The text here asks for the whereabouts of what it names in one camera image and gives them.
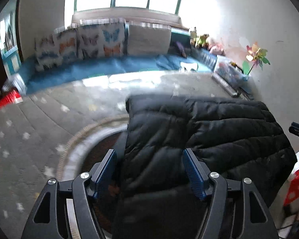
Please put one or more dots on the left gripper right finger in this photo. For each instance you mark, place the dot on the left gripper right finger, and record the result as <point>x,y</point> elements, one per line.
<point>235,209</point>

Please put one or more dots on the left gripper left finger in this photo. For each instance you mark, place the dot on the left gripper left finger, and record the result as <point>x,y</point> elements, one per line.
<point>49,215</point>

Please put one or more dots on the red plastic stool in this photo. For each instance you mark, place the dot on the red plastic stool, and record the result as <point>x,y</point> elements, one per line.
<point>293,191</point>
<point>12,97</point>

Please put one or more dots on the grey star quilted mattress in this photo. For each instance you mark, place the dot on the grey star quilted mattress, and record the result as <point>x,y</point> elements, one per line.
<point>53,129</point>

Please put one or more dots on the colourful pinwheel toy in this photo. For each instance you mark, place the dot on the colourful pinwheel toy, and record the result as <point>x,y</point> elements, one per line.
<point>255,57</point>

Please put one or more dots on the blue patterned bag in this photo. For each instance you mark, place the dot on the blue patterned bag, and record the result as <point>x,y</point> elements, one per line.
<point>225,70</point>

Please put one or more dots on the pink plush toy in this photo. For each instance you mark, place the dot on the pink plush toy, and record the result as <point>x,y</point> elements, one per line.
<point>216,49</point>

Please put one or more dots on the plush toy bear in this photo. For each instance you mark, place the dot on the plush toy bear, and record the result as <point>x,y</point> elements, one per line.
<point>202,42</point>

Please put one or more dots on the blue bed sheet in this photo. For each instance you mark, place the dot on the blue bed sheet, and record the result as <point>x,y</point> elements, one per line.
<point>28,80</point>

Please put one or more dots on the purple folded umbrella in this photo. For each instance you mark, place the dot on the purple folded umbrella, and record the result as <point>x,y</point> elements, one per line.
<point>181,49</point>

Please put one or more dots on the plush toy panda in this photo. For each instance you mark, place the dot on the plush toy panda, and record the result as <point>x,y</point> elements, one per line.
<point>193,36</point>

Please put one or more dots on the left butterfly pillow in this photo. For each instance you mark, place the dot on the left butterfly pillow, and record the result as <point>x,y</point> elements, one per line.
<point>55,49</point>

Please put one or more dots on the butterfly pillow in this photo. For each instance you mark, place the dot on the butterfly pillow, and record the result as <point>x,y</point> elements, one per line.
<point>98,40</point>
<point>55,49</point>

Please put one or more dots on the right butterfly pillow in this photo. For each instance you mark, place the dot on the right butterfly pillow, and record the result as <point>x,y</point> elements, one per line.
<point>98,40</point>

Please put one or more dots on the white plain pillow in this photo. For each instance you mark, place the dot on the white plain pillow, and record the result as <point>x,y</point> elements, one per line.
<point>148,39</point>

